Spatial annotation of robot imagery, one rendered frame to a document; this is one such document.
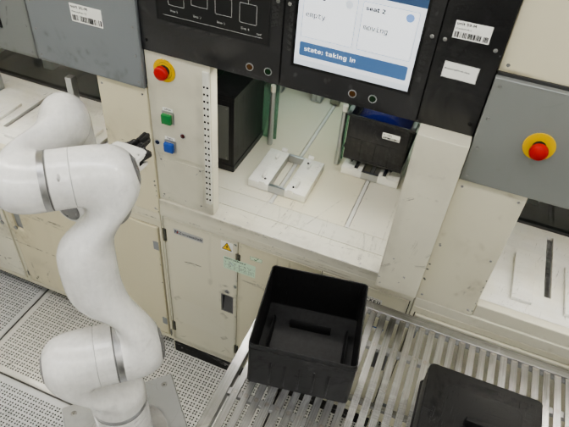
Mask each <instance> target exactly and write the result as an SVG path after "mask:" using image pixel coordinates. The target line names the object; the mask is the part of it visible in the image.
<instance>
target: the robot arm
mask: <svg viewBox="0 0 569 427"><path fill-rule="evenodd" d="M150 142H151V138H150V134H149V133H146V132H143V133H142V134H141V135H140V136H139V137H137V138H136V139H132V140H131V141H127V142H121V141H116V142H114V143H113V144H97V142H96V137H95V134H94V130H93V126H92V122H91V116H90V114H89V111H88V109H87V107H86V106H85V104H84V103H83V102H82V101H81V100H80V99H79V98H78V97H76V96H75V95H73V94H70V93H67V92H62V91H59V92H54V93H53V94H50V95H49V96H47V97H46V98H45V99H44V100H43V101H42V103H41V106H40V107H39V110H38V114H37V119H36V122H35V123H34V124H33V125H32V126H31V127H30V128H29V129H28V130H26V131H24V132H23V133H21V134H20V135H18V136H16V137H15V138H14V139H13V140H12V141H11V142H9V143H8V144H7V145H6V146H5V147H4V148H3V149H2V150H1V151H0V208H1V209H3V210H5V211H7V212H9V213H12V214H42V213H48V212H53V211H60V213H61V214H62V215H63V216H65V217H66V218H67V219H70V220H72V221H74V222H76V223H75V224H74V225H73V226H72V227H71V228H70V229H69V230H68V231H67V232H66V233H65V234H64V236H63V237H62V239H61V240H60V242H59V244H58V249H57V255H56V258H57V265H58V272H59V275H60V278H61V281H62V284H63V287H64V291H65V293H66V295H67V297H68V299H69V300H70V302H71V303H72V304H73V305H74V306H75V308H76V309H77V310H79V311H80V312H81V313H83V314H84V315H85V316H87V317H89V318H91V319H94V320H97V321H100V322H102V323H104V324H99V325H94V326H90V327H85V328H82V329H78V330H71V331H68V332H64V333H63V334H60V335H56V336H55V337H53V338H52V339H51V340H50V341H49V342H48V343H47V344H46V345H45V346H44V348H43V349H42V352H41V356H40V358H39V362H40V374H41V377H42V381H43V383H44V384H45V386H46V387H47V389H48V390H49V391H50V392H51V393H52V394H53V395H55V396H56V397H58V398H60V399H62V400H64V401H66V402H69V403H72V404H74V405H77V406H81V407H83V408H89V409H91V411H92V414H93V417H94V419H95V422H96V423H95V424H94V425H93V427H168V423H167V420H166V418H165V417H164V415H163V413H162V412H161V411H160V410H159V409H158V408H156V407H154V406H153V405H152V404H150V403H149V401H148V396H147V392H146V384H145V381H144V379H143V377H145V376H147V375H149V374H151V373H153V372H154V371H156V370H157V369H158V368H159V367H160V366H161V364H162V362H163V360H164V357H165V353H166V352H165V343H164V339H163V335H162V332H161V330H160V328H158V326H157V324H156V323H155V321H154V320H153V319H152V318H151V317H150V316H149V315H148V314H147V313H146V312H145V311H144V310H143V309H142V308H141V307H140V306H139V305H138V304H137V303H136V302H135V301H134V300H133V299H132V298H131V297H130V295H129V294H128V292H127V291H126V290H125V287H124V284H123V281H122V279H121V276H120V272H119V265H118V260H117V256H116V251H115V245H114V237H115V234H116V232H117V230H118V228H119V227H120V225H121V224H123V223H124V222H125V221H126V220H127V219H128V218H129V217H130V214H131V212H132V208H133V207H134V205H135V202H136V200H137V198H138V196H139V193H140V189H141V173H140V172H141V171H142V170H143V169H144V168H145V167H146V166H147V165H148V162H147V161H145V160H147V159H149V158H150V157H151V156H152V152H151V151H149V150H146V146H147V145H148V144H149V143H150Z"/></svg>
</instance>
